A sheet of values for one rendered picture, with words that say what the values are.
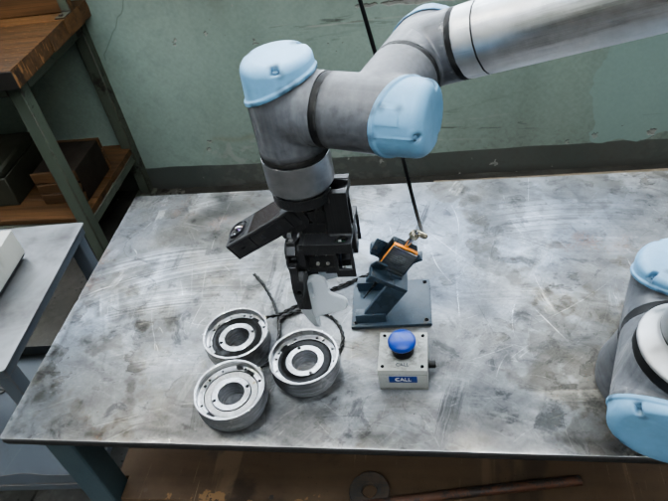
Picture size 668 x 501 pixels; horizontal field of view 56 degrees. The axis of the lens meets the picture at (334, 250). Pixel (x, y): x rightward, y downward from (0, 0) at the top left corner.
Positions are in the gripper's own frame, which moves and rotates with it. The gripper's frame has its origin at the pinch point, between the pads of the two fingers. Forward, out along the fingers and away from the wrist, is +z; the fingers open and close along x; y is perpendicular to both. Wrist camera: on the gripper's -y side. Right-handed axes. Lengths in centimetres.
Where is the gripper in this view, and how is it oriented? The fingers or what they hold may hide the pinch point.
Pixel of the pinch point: (313, 305)
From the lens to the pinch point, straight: 84.2
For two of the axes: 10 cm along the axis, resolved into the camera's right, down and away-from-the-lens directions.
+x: 1.2, -6.7, 7.3
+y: 9.8, -0.3, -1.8
